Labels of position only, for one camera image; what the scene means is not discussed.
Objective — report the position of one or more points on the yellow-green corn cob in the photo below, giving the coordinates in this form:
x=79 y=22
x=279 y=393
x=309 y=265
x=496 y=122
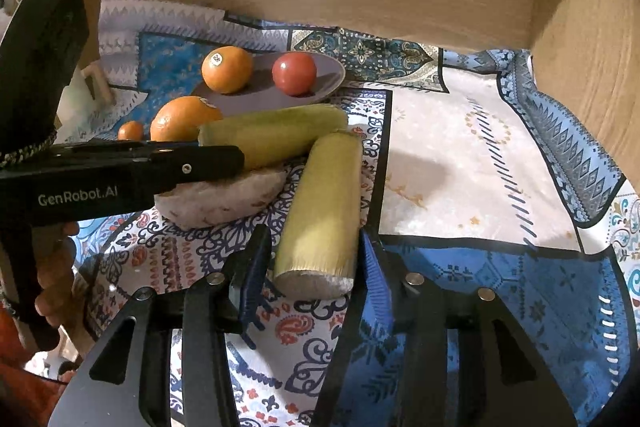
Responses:
x=320 y=207
x=280 y=132

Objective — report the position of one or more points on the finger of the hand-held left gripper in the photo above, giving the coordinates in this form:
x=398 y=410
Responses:
x=205 y=163

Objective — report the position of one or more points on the pale brown root vegetable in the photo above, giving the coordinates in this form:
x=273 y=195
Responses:
x=215 y=206

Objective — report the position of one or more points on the orange with white sticker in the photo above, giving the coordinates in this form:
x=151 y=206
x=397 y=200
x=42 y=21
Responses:
x=227 y=72

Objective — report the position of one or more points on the red tomato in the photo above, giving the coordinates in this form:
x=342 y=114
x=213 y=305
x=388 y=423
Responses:
x=294 y=74

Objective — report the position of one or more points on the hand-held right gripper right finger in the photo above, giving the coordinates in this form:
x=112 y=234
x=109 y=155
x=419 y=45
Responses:
x=376 y=279

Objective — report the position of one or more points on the person's left forearm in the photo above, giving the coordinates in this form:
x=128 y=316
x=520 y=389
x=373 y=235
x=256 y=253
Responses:
x=25 y=382

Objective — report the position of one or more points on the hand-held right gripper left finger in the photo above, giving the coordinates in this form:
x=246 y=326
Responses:
x=254 y=279

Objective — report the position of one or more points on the large orange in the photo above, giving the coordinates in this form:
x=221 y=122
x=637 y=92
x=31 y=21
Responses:
x=180 y=122

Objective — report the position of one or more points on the person's left hand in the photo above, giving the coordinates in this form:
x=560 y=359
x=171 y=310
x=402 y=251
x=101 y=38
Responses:
x=55 y=264

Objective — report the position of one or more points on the patterned blue white tablecloth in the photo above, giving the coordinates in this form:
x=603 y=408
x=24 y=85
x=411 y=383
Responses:
x=450 y=157

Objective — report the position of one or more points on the grey oval plate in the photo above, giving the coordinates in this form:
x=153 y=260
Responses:
x=262 y=83

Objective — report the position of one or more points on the light wooden piece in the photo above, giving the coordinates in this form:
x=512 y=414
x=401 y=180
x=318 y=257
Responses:
x=99 y=82

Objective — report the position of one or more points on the small kumquat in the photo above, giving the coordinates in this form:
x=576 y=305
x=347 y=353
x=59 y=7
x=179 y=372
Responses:
x=131 y=131

